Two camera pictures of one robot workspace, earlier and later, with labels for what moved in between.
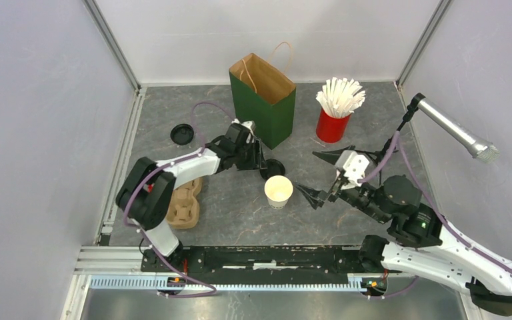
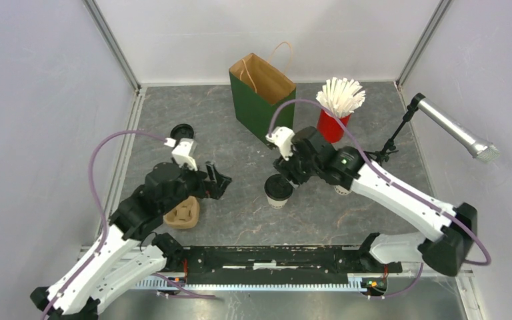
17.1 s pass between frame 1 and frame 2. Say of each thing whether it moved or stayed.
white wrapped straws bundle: stayed
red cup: stayed
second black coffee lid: stayed
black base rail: stayed
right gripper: moved
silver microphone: stayed
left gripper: moved
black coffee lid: moved
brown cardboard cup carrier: stayed
